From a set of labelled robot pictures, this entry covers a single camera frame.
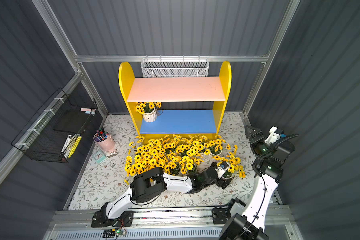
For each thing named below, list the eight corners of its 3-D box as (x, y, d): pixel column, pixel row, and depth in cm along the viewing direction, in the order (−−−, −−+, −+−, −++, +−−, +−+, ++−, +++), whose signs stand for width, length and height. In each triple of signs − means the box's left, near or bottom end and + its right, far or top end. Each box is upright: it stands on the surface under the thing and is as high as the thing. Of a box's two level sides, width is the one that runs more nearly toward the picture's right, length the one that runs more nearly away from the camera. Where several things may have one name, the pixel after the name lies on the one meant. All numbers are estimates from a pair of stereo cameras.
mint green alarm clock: (93, 156, 98) (91, 155, 96) (102, 151, 100) (100, 149, 99) (98, 164, 94) (96, 162, 93) (107, 157, 97) (105, 156, 95)
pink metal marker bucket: (100, 152, 100) (90, 141, 90) (104, 142, 105) (95, 131, 95) (115, 152, 100) (107, 141, 90) (119, 142, 105) (111, 131, 95)
